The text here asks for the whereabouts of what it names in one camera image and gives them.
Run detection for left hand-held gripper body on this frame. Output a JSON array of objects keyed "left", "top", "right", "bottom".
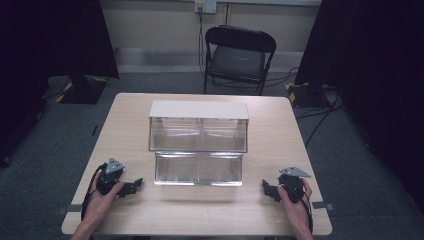
[{"left": 96, "top": 157, "right": 126, "bottom": 196}]

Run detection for white wall outlet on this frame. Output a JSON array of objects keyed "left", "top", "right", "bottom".
[{"left": 194, "top": 0, "right": 218, "bottom": 15}]

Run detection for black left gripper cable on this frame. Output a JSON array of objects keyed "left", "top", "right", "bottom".
[{"left": 80, "top": 162, "right": 108, "bottom": 222}]

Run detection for black wall cable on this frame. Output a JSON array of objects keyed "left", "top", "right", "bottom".
[{"left": 197, "top": 6, "right": 208, "bottom": 79}]

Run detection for black curtain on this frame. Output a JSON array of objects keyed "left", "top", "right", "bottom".
[
  {"left": 294, "top": 0, "right": 424, "bottom": 214},
  {"left": 0, "top": 0, "right": 120, "bottom": 168}
]

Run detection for black floor cables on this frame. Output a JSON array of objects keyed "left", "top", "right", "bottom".
[{"left": 295, "top": 91, "right": 345, "bottom": 148}]

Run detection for clear plastic drawer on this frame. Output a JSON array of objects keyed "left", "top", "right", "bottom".
[{"left": 153, "top": 151, "right": 244, "bottom": 187}]

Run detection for grey tape strip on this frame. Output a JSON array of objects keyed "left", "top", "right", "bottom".
[
  {"left": 311, "top": 200, "right": 336, "bottom": 212},
  {"left": 55, "top": 203, "right": 83, "bottom": 216}
]

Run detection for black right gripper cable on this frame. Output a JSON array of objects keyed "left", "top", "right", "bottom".
[{"left": 292, "top": 188, "right": 315, "bottom": 234}]

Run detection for person's right hand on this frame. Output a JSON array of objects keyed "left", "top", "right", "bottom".
[{"left": 277, "top": 179, "right": 314, "bottom": 232}]

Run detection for black folding chair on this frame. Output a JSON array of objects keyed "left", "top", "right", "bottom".
[{"left": 202, "top": 24, "right": 278, "bottom": 97}]

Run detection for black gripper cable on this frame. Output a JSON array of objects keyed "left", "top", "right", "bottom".
[
  {"left": 292, "top": 188, "right": 315, "bottom": 234},
  {"left": 80, "top": 162, "right": 108, "bottom": 222}
]

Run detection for black stand base yellow tape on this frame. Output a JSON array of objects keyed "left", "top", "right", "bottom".
[{"left": 285, "top": 81, "right": 332, "bottom": 110}]

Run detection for person's left hand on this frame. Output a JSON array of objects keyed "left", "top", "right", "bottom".
[{"left": 83, "top": 173, "right": 125, "bottom": 231}]

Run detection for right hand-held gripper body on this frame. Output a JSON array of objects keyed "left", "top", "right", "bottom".
[{"left": 278, "top": 166, "right": 312, "bottom": 204}]

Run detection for clear cabinet with white top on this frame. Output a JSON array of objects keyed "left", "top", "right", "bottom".
[{"left": 148, "top": 100, "right": 250, "bottom": 154}]

